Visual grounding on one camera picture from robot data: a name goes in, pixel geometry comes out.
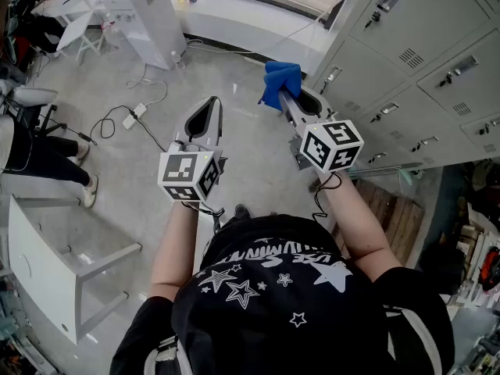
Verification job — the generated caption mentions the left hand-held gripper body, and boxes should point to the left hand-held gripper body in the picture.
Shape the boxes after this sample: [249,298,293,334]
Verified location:
[157,140,228,202]

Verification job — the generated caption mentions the white power strip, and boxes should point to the white power strip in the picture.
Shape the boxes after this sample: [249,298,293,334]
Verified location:
[122,102,148,130]

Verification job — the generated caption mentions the grey office chair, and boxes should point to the grey office chair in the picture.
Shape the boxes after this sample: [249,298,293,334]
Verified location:
[0,86,60,137]

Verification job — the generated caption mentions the white windowsill ledge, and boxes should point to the white windowsill ledge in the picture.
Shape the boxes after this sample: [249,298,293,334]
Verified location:
[167,0,333,76]

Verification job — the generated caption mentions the left hand-held gripper black cable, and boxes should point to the left hand-held gripper black cable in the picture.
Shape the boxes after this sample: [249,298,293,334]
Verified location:
[180,200,227,234]

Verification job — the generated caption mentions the white metal-legged table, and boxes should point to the white metal-legged table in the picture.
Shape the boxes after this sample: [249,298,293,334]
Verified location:
[7,195,144,346]

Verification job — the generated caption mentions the blue cloth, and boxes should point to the blue cloth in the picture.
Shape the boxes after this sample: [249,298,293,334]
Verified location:
[257,60,303,112]

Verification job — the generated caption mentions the person's left forearm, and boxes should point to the person's left forearm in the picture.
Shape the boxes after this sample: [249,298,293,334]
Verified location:
[150,200,201,302]

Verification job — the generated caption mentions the right hand-held gripper black cable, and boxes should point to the right hand-held gripper black cable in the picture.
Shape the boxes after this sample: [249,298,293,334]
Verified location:
[312,172,343,220]

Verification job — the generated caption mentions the brown wooden pallet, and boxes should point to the brown wooden pallet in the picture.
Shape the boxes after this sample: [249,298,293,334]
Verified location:
[331,177,426,267]

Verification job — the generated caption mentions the person's right forearm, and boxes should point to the person's right forearm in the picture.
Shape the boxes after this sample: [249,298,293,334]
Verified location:
[315,169,403,283]

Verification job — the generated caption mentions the person's black star-print shirt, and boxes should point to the person's black star-print shirt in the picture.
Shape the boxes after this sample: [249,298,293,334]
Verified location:
[109,213,456,375]

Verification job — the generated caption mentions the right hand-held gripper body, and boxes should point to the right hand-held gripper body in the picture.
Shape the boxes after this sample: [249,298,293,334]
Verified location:
[289,111,365,173]

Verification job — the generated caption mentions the cluttered storage shelf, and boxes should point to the cluttered storage shelf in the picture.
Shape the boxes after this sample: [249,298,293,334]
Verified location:
[413,160,500,375]

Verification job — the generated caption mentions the grey-edged backpack strap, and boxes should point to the grey-edged backpack strap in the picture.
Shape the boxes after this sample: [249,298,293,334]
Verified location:
[143,334,189,375]
[384,305,445,375]

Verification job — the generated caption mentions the white standing appliance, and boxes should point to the white standing appliance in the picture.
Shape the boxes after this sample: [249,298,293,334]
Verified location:
[101,0,188,71]

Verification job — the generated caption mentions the grey metal locker cabinet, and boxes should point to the grey metal locker cabinet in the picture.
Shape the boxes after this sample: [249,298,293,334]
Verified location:
[308,0,500,171]

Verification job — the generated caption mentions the white power strip cable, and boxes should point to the white power strip cable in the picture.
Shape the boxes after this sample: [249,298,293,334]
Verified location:
[124,62,169,107]

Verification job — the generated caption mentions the black floor cable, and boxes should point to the black floor cable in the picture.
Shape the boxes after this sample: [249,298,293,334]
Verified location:
[38,105,166,152]

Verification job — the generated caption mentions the hand-held gripper black cable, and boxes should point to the hand-held gripper black cable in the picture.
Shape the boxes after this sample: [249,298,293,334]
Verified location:
[312,172,343,220]
[180,200,227,234]

